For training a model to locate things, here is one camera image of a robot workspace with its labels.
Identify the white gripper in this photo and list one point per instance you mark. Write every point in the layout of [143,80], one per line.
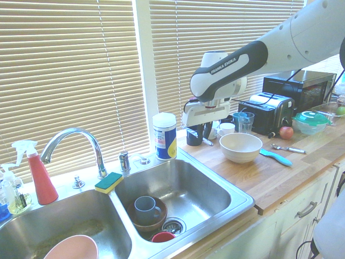
[210,114]

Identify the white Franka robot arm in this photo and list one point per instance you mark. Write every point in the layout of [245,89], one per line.
[296,35]

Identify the stainless steel double sink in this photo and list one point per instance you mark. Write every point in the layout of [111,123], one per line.
[194,194]

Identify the teal plastic knife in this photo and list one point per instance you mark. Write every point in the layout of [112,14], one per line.
[277,157]

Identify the sink drain strainer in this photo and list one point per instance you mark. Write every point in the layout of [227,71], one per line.
[173,225]

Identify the small chrome sink knob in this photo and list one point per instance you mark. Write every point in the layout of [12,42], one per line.
[78,183]

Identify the white mug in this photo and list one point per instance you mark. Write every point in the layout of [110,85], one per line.
[215,130]
[227,129]

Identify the black mug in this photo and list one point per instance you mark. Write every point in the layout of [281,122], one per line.
[192,140]

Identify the teal mug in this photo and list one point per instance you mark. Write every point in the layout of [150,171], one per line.
[236,120]

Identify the beige bowl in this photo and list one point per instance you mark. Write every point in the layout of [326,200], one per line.
[240,151]

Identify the disinfecting wipes canister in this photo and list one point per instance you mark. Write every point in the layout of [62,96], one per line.
[164,140]

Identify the clear drinking glass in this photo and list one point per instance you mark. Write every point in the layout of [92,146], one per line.
[246,124]

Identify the black silver toaster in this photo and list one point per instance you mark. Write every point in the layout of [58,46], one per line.
[264,116]

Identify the red apple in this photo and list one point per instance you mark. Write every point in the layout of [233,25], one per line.
[286,132]

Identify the window blind beside counter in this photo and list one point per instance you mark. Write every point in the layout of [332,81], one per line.
[188,40]

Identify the gray mug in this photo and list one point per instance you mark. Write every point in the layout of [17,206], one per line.
[144,209]

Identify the green lidded plastic container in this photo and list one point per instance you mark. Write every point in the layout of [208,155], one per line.
[311,121]

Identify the yellow green sponge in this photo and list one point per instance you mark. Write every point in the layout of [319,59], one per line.
[109,183]

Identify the brown bowl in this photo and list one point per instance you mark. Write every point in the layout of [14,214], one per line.
[145,226]

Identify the chrome faucet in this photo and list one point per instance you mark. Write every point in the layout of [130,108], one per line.
[91,140]

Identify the black microwave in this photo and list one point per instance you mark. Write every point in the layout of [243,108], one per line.
[310,89]

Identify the red cup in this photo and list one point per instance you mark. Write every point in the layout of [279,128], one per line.
[163,238]

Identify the cream kitchen cabinet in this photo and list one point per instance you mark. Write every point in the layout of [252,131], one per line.
[283,226]

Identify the green apple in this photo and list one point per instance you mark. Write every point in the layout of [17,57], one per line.
[341,111]

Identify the wide window blind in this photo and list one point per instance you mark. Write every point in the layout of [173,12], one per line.
[67,67]

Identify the red spray bottle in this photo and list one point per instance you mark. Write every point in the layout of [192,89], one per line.
[43,180]

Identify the pink bowl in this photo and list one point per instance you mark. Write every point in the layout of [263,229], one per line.
[72,248]

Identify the clear soap bottle yellow liquid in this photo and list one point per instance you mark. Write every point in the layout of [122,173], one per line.
[16,199]

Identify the blue liquid bottle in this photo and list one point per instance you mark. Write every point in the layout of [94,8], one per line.
[3,207]

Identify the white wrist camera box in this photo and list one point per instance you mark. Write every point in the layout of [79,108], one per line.
[192,100]

